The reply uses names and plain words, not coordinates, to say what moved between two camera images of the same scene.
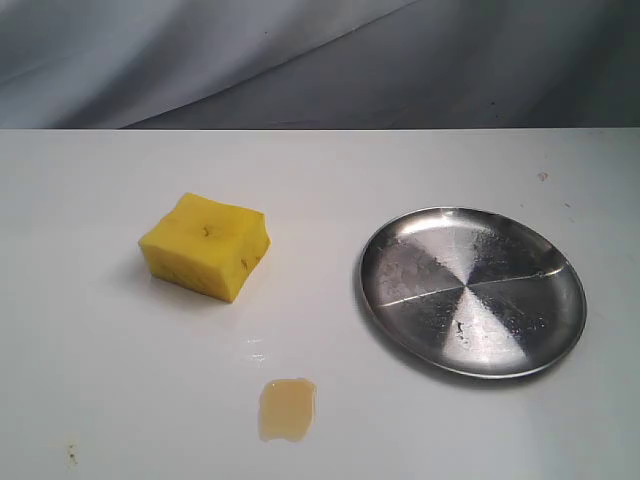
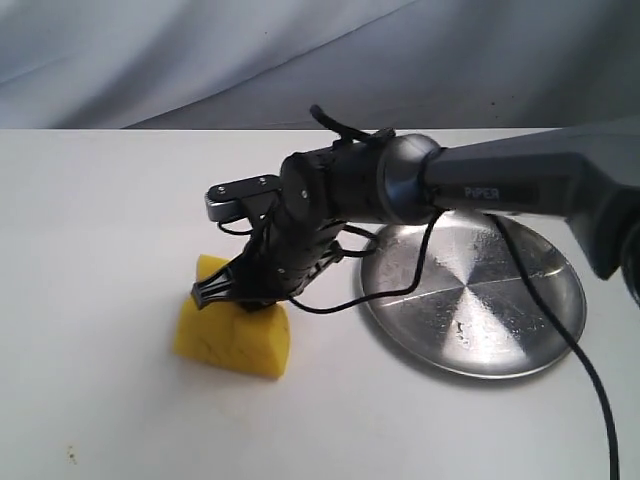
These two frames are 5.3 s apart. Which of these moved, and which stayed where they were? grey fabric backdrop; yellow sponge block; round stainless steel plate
Moved: yellow sponge block
Stayed: round stainless steel plate; grey fabric backdrop
